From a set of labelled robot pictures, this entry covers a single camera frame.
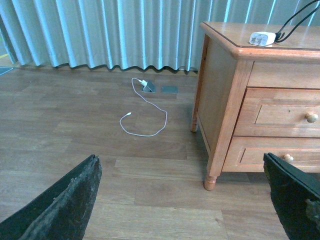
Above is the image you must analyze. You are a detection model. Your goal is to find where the wooden nightstand cabinet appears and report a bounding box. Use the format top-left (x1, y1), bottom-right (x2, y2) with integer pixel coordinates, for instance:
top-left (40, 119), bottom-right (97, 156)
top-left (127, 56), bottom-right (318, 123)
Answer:
top-left (190, 21), bottom-right (320, 191)

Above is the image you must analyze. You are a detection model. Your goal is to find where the black charger cable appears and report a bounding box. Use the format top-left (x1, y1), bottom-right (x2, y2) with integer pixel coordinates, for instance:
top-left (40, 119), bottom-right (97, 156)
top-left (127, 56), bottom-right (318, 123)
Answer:
top-left (274, 0), bottom-right (320, 43)

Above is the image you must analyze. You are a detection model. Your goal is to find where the grey floor plate at left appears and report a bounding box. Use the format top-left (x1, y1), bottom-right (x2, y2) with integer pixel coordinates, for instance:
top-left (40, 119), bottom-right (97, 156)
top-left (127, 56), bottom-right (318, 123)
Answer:
top-left (0, 66), bottom-right (14, 76)

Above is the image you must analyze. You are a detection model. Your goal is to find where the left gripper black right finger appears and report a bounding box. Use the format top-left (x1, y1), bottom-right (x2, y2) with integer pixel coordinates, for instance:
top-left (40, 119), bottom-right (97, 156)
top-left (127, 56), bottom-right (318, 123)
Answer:
top-left (263, 153), bottom-right (320, 240)

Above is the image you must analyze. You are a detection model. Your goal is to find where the closed grey floor socket cover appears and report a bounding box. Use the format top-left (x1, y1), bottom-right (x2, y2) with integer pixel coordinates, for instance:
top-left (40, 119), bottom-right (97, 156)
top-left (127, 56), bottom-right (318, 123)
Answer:
top-left (161, 86), bottom-right (178, 94)

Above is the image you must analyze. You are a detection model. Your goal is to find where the open grey floor socket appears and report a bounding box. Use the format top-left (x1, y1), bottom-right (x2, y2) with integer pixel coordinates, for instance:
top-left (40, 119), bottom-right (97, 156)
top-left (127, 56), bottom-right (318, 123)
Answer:
top-left (142, 81), bottom-right (156, 93)

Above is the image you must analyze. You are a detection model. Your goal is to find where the white charger adapter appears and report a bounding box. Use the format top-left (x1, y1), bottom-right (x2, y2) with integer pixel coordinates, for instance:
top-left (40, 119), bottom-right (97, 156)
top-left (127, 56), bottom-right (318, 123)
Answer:
top-left (249, 31), bottom-right (276, 47)

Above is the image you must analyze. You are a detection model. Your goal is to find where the white floor charger plug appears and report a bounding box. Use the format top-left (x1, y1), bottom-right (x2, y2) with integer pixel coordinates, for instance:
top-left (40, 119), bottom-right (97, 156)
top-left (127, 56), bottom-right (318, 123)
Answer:
top-left (139, 80), bottom-right (148, 86)

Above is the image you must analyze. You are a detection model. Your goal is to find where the white charging cable on floor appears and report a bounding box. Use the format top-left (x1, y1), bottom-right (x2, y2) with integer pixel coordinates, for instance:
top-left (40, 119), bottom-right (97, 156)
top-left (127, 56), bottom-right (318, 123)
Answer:
top-left (119, 77), bottom-right (168, 137)

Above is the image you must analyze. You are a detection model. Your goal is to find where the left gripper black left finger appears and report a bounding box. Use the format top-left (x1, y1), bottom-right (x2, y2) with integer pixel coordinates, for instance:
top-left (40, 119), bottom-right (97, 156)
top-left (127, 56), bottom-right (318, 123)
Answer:
top-left (0, 154), bottom-right (102, 240)

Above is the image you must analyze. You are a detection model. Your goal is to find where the light grey pleated curtain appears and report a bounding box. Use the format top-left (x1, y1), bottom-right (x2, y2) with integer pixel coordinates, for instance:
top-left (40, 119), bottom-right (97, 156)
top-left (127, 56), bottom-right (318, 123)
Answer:
top-left (0, 0), bottom-right (317, 71)

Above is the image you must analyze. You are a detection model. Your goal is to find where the wooden drawer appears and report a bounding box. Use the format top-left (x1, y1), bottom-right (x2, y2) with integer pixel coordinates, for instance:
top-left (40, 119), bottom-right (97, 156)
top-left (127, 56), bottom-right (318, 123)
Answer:
top-left (234, 87), bottom-right (320, 138)
top-left (222, 136), bottom-right (320, 173)

